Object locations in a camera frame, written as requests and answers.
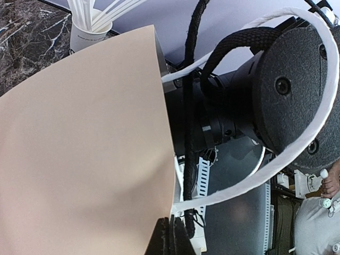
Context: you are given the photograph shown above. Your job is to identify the person in grey shirt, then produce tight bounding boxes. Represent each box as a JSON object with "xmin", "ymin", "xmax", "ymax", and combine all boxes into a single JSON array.
[{"xmin": 294, "ymin": 161, "xmax": 339, "ymax": 254}]

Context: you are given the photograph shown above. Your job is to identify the wrapped paper straws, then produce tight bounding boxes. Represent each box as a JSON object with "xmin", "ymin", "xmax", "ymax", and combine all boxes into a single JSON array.
[{"xmin": 67, "ymin": 0, "xmax": 147, "ymax": 32}]

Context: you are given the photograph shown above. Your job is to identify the grey cable duct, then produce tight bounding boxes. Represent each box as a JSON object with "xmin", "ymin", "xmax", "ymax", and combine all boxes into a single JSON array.
[{"xmin": 195, "ymin": 156, "xmax": 271, "ymax": 253}]

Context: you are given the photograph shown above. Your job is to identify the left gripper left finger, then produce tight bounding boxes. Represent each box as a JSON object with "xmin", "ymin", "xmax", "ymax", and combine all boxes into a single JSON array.
[{"xmin": 144, "ymin": 217, "xmax": 169, "ymax": 255}]

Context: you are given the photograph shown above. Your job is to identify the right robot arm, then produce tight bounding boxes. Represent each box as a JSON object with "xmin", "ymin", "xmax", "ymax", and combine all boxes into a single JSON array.
[{"xmin": 162, "ymin": 1, "xmax": 339, "ymax": 213}]

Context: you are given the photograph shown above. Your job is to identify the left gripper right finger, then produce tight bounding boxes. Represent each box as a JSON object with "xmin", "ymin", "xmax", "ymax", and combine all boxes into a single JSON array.
[{"xmin": 169, "ymin": 216, "xmax": 196, "ymax": 255}]

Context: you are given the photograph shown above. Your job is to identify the brown paper bag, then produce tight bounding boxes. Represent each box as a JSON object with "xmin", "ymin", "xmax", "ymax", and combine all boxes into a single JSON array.
[{"xmin": 1, "ymin": 25, "xmax": 191, "ymax": 254}]

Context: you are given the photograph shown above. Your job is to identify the white cup holding straws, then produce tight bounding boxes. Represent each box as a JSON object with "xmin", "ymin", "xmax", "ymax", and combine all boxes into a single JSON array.
[{"xmin": 69, "ymin": 17, "xmax": 113, "ymax": 55}]

